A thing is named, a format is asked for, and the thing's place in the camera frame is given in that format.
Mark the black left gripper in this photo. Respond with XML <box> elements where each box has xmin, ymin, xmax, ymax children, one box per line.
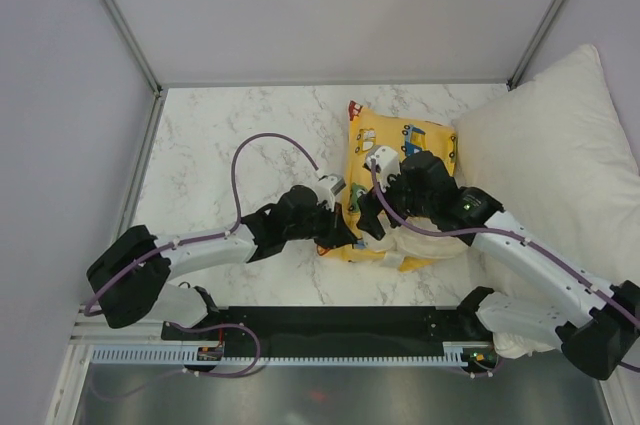
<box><xmin>285</xmin><ymin>199</ymin><xmax>356</xmax><ymax>250</ymax></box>

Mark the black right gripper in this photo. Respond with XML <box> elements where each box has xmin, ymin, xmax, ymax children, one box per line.
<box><xmin>356</xmin><ymin>164</ymin><xmax>435</xmax><ymax>240</ymax></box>

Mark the yellow cartoon-print pillowcase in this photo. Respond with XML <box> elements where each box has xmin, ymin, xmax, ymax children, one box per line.
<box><xmin>317</xmin><ymin>101</ymin><xmax>466</xmax><ymax>272</ymax></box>

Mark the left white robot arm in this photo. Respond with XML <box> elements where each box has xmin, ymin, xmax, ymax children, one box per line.
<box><xmin>85</xmin><ymin>185</ymin><xmax>357</xmax><ymax>339</ymax></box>

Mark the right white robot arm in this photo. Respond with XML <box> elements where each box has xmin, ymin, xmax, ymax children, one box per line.
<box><xmin>357</xmin><ymin>146</ymin><xmax>639</xmax><ymax>380</ymax></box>

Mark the large white pillow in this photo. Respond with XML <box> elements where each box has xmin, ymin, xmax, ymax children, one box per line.
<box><xmin>449</xmin><ymin>43</ymin><xmax>640</xmax><ymax>361</ymax></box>

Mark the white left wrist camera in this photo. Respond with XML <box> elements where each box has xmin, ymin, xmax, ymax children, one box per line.
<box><xmin>313</xmin><ymin>174</ymin><xmax>346</xmax><ymax>211</ymax></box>

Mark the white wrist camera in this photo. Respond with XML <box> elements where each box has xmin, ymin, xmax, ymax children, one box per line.
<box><xmin>364</xmin><ymin>145</ymin><xmax>400</xmax><ymax>192</ymax></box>
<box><xmin>313</xmin><ymin>174</ymin><xmax>346</xmax><ymax>211</ymax></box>

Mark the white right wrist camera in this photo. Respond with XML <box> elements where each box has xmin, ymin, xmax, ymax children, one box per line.
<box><xmin>364</xmin><ymin>145</ymin><xmax>400</xmax><ymax>192</ymax></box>

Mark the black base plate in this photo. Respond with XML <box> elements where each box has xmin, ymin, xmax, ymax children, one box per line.
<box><xmin>160</xmin><ymin>304</ymin><xmax>489</xmax><ymax>359</ymax></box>

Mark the white slotted cable duct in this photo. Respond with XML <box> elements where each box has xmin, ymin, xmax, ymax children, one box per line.
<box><xmin>91</xmin><ymin>344</ymin><xmax>489</xmax><ymax>367</ymax></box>

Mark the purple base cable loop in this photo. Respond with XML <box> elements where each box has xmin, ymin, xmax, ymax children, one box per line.
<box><xmin>169</xmin><ymin>322</ymin><xmax>262</xmax><ymax>377</ymax></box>

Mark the left aluminium frame post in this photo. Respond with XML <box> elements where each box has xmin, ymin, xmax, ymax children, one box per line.
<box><xmin>68</xmin><ymin>0</ymin><xmax>166</xmax><ymax>96</ymax></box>

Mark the aluminium frame post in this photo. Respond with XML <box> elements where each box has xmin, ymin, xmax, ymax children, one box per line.
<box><xmin>68</xmin><ymin>0</ymin><xmax>166</xmax><ymax>96</ymax></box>
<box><xmin>506</xmin><ymin>0</ymin><xmax>569</xmax><ymax>90</ymax></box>

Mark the right aluminium frame post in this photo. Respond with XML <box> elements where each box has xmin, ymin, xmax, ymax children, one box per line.
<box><xmin>506</xmin><ymin>0</ymin><xmax>569</xmax><ymax>90</ymax></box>

